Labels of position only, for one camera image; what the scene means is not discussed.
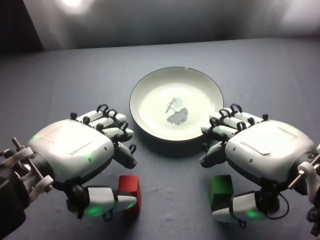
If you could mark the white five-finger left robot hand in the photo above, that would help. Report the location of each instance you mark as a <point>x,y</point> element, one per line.
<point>70,145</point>

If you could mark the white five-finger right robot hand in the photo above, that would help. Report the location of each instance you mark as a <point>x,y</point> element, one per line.
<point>270,147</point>

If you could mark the green cube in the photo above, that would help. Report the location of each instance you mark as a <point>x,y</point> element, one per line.
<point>220,186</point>

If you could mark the red cube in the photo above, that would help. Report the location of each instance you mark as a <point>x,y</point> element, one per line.
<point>128,183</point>

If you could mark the white plate with leaf print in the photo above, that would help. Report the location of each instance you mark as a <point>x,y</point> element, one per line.
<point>180,100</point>

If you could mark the grey table cloth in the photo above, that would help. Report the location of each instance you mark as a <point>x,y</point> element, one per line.
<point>75,75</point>

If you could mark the dark board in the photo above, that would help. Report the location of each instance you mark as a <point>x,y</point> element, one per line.
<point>15,25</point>

